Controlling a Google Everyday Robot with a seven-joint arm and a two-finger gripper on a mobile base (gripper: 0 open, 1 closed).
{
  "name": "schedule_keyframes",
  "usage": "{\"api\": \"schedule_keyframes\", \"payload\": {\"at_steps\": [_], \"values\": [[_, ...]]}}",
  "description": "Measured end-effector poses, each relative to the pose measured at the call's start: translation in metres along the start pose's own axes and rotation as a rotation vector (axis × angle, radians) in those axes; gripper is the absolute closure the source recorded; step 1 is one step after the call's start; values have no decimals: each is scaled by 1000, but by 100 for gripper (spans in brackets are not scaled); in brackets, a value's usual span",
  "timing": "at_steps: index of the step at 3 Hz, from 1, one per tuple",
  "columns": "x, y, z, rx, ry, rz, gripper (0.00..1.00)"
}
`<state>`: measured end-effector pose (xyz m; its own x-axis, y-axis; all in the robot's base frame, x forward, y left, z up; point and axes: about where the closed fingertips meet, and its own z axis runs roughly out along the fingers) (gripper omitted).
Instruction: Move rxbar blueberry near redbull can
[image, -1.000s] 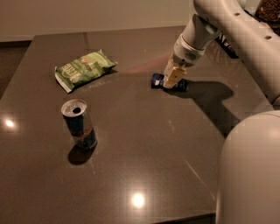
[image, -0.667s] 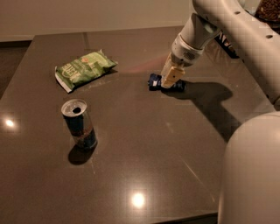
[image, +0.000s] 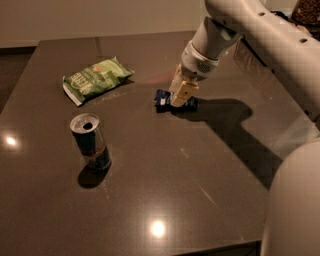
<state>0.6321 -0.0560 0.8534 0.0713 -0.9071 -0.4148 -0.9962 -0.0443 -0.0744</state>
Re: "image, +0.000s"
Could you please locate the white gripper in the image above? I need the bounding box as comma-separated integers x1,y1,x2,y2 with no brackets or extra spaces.
168,41,219,107

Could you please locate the blue rxbar blueberry wrapper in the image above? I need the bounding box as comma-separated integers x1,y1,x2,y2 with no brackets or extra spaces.
154,89,199,113

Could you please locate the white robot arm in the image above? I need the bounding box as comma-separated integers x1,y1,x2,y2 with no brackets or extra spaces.
169,0,320,256

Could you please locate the redbull can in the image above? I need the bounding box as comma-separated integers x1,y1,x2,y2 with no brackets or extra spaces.
70,113,111,172

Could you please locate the green chip bag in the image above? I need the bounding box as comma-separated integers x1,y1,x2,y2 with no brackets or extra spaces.
63,57,134,106

